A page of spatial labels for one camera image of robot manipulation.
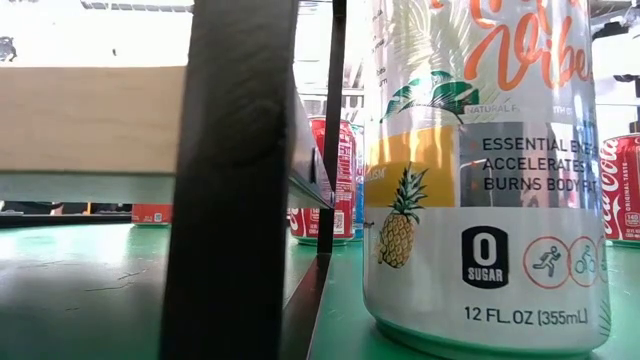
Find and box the green table mat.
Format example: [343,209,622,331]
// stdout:
[0,222,640,360]

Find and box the red cola can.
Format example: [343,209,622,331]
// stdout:
[288,115,358,246]
[131,203,174,227]
[599,133,640,249]

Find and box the green can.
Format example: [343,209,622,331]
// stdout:
[351,123,366,240]

